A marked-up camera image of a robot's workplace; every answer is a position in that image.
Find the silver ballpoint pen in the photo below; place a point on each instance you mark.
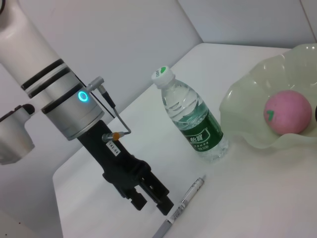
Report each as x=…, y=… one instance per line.
x=183, y=203

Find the green glass fruit plate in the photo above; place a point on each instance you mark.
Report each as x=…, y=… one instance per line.
x=284, y=69

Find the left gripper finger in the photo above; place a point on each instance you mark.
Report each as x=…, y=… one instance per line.
x=162, y=198
x=137, y=200

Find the pink peach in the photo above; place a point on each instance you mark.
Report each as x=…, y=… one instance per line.
x=289, y=111

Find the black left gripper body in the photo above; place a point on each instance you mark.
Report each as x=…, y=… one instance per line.
x=116, y=163

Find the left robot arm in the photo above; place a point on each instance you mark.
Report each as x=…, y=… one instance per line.
x=32, y=54

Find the clear bottle with green label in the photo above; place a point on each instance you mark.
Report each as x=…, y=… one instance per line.
x=195, y=124

